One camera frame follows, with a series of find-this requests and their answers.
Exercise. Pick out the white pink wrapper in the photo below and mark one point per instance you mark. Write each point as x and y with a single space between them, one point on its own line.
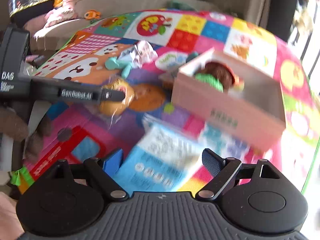
140 53

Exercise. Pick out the blue white tissue pack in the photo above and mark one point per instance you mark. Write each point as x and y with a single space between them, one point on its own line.
162 161

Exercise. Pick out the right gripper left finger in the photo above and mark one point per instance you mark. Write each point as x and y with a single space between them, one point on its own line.
100 174

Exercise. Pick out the colourful cartoon play mat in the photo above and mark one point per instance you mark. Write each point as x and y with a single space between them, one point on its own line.
186 32

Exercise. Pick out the packaged bread bun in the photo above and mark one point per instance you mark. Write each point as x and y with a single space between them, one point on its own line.
120 95

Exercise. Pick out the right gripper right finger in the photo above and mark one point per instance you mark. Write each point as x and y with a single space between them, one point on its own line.
223 170

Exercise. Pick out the left hand brown glove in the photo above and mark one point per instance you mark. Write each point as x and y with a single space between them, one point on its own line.
13 126

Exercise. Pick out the pink cardboard box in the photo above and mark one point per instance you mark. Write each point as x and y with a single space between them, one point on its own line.
256 114

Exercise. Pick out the pink blue card pack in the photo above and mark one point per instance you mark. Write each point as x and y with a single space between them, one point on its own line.
170 62

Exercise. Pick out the orange fish plush toy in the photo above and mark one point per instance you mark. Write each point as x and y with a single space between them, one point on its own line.
92 15

